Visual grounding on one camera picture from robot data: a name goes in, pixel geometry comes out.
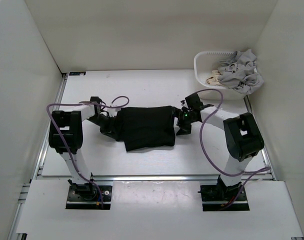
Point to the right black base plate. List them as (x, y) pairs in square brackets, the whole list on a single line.
[(217, 199)]

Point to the grey crumpled garment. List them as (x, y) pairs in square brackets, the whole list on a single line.
[(238, 72)]

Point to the black trousers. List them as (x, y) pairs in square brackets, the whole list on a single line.
[(145, 127)]

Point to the white plastic basket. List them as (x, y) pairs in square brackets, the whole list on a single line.
[(204, 63)]

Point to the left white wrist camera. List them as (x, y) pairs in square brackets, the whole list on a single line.
[(114, 111)]

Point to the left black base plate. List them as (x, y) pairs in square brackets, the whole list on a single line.
[(86, 197)]

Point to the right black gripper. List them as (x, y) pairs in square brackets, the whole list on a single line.
[(184, 129)]

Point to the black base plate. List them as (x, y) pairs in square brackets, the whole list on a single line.
[(217, 199), (86, 197)]

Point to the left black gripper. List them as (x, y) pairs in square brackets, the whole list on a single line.
[(111, 130)]

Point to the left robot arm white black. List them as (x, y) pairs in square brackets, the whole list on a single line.
[(66, 138)]

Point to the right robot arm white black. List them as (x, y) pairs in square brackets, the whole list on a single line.
[(242, 137)]

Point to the beige crumpled garment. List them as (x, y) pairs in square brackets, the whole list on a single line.
[(213, 79)]

